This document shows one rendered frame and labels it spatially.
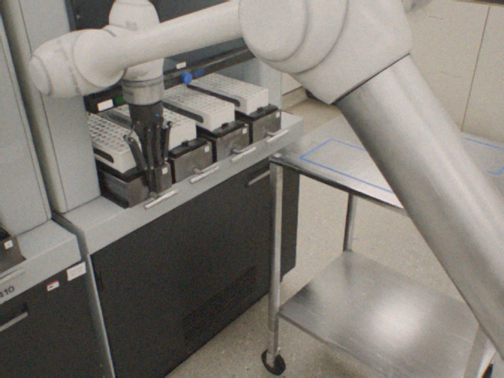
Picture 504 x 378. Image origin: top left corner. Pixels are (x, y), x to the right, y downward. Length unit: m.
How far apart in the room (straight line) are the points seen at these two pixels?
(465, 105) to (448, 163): 2.71
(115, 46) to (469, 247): 0.64
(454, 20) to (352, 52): 2.67
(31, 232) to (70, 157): 0.19
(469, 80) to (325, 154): 2.02
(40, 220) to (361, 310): 0.96
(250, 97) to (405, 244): 1.18
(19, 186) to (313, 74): 0.80
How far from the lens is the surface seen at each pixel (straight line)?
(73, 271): 1.29
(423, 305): 1.74
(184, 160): 1.37
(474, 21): 3.20
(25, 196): 1.25
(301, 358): 1.89
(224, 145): 1.46
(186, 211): 1.44
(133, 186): 1.28
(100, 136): 1.38
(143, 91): 1.14
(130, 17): 1.10
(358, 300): 1.71
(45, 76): 1.00
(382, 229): 2.51
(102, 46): 0.97
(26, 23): 1.15
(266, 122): 1.58
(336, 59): 0.58
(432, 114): 0.61
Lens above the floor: 1.44
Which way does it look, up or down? 31 degrees down
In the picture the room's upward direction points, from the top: straight up
